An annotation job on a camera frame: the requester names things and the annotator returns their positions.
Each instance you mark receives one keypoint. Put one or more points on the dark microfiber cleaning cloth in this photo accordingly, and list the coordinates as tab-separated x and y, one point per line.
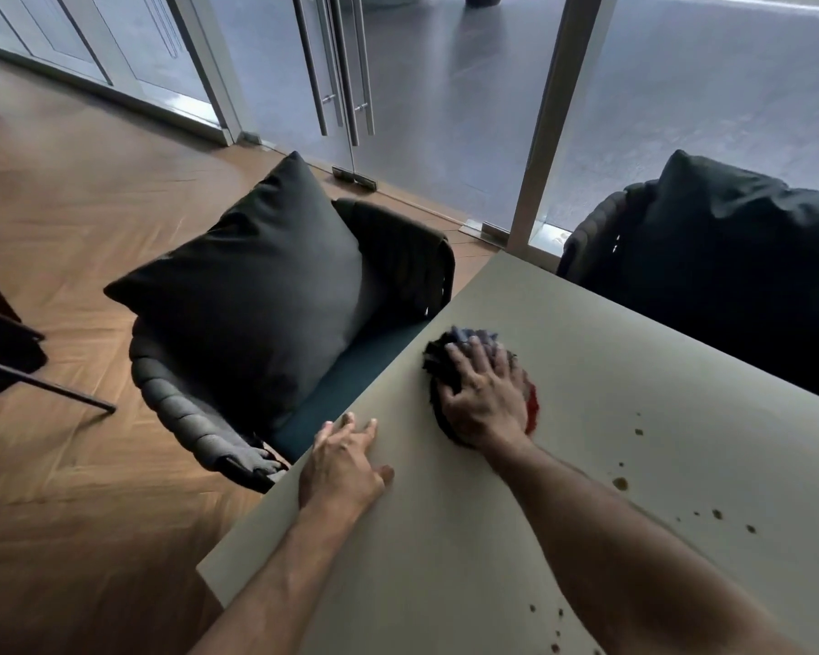
434	361

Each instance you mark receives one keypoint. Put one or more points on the person's right middle finger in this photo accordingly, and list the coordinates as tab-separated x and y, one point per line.
481	356

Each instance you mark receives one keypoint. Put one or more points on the person's left hand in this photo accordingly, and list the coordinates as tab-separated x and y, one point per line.
338	474

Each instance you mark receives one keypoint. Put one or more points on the dark grey square pillow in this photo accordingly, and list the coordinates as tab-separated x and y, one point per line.
259	293
737	272

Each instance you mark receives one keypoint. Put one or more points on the teal seat cushion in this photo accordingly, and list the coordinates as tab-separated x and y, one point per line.
345	385

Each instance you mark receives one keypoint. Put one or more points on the person's right thumb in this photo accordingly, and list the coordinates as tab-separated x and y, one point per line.
447	401

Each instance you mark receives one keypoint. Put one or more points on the person's left middle finger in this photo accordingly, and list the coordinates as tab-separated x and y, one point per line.
346	429

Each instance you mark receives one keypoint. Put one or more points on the person's left thumb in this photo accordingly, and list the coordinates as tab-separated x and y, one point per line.
384	476

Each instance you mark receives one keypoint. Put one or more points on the black metal-leg chair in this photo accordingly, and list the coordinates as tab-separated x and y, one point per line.
13	347

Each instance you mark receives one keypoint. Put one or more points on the grey woven armchair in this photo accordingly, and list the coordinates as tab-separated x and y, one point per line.
402	259
597	231

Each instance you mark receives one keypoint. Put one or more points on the person's right hand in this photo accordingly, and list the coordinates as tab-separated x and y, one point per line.
486	402

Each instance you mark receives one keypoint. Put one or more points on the person's right little finger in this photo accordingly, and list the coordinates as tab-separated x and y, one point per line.
519	388

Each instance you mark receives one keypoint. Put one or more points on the person's right forearm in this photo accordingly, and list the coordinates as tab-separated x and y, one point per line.
607	545

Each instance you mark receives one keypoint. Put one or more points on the person's left forearm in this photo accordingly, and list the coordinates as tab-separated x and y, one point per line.
293	579

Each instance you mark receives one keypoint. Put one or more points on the white door frame post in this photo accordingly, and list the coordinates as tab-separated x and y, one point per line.
208	68
559	115

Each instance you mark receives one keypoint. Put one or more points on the metal door floor hinge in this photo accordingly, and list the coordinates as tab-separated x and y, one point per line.
355	178
495	234

